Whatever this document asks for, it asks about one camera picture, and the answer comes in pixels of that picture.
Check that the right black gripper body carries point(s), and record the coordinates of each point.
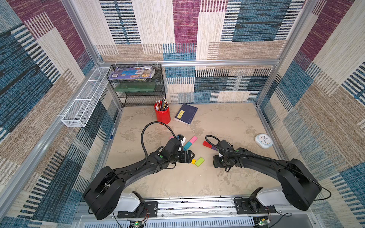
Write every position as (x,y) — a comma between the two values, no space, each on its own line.
(218,161)

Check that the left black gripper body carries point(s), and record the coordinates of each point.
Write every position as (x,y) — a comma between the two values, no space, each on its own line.
(181,157)

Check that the teal long block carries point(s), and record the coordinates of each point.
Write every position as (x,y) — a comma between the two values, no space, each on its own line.
(187,146)

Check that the red long block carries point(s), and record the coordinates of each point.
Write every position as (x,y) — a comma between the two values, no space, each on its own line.
(206,144)

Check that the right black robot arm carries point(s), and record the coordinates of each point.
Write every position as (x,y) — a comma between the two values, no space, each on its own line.
(299,186)

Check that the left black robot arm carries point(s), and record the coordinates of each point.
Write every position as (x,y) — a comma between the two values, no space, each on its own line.
(103,193)

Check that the dark blue notebook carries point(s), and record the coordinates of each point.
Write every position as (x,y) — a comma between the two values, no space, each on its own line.
(186,114)

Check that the red ribbed pencil cup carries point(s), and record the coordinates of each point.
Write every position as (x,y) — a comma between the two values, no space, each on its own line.
(163,116)

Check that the pencils in cup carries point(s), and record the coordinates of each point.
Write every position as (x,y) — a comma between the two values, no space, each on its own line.
(162,105)

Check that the black mesh shelf rack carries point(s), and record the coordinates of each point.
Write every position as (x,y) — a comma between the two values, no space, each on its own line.
(141,92)

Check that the green folder in rack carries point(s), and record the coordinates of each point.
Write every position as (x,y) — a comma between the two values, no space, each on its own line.
(135,87)

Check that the colourful magazine on rack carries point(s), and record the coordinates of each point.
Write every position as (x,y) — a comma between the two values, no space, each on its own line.
(132,73)

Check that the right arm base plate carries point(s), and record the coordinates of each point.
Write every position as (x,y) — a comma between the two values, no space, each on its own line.
(251,206)

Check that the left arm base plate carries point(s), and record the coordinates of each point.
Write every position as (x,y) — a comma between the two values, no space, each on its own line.
(145,209)

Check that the blue pen by wall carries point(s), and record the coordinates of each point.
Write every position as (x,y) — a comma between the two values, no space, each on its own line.
(111,137)

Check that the white wire wall basket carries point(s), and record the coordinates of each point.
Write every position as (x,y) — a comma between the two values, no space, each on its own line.
(85,103)

